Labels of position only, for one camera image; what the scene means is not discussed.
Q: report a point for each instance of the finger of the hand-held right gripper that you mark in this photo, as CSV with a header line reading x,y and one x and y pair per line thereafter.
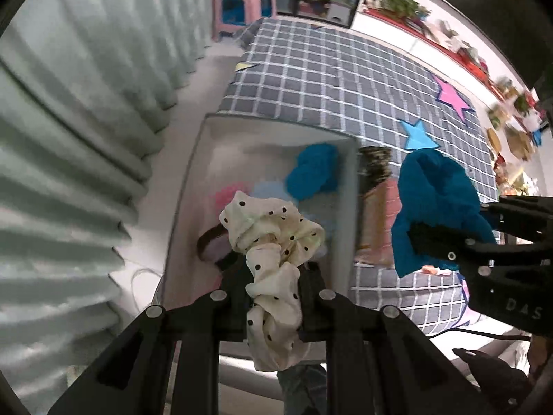
x,y
458,246
518,216

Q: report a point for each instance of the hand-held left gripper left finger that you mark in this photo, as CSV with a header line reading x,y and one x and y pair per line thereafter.
x,y
203,324

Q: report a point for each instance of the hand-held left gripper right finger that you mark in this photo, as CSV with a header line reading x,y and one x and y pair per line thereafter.
x,y
332,324

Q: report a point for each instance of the purple and brown scrunchie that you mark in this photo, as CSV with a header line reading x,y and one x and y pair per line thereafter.
x,y
214,246

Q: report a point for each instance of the cream polka dot scrunchie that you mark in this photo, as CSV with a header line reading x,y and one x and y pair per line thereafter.
x,y
272,268

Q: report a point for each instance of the light blue fluffy scrunchie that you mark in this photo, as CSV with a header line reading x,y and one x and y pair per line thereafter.
x,y
270,192

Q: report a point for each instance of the white storage box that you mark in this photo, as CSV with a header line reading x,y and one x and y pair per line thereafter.
x,y
259,173

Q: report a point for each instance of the person's leg in jeans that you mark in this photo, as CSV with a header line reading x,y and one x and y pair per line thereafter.
x,y
302,387

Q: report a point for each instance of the leopard print scrunchie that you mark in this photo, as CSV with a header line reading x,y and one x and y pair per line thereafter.
x,y
375,162

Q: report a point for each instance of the grey checked star blanket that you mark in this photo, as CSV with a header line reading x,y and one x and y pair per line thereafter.
x,y
345,86

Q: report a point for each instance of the pale green curtain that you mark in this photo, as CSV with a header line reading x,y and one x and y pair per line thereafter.
x,y
82,138

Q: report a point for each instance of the green potted plant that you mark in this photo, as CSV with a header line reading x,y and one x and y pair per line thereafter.
x,y
397,2

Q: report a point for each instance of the pink plastic stool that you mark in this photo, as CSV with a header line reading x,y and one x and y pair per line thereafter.
x,y
242,6

